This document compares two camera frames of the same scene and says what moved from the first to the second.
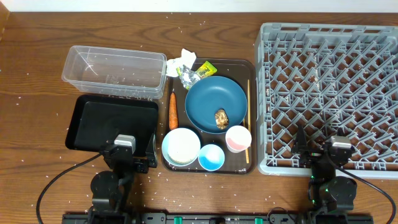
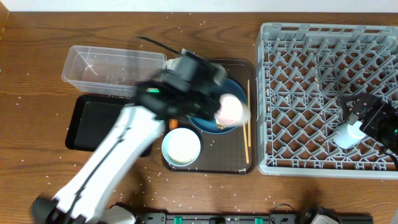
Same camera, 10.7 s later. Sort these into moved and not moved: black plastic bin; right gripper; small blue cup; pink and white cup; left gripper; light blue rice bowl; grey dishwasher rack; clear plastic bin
Moved: left gripper; right gripper; small blue cup; pink and white cup
Not moved: light blue rice bowl; grey dishwasher rack; black plastic bin; clear plastic bin
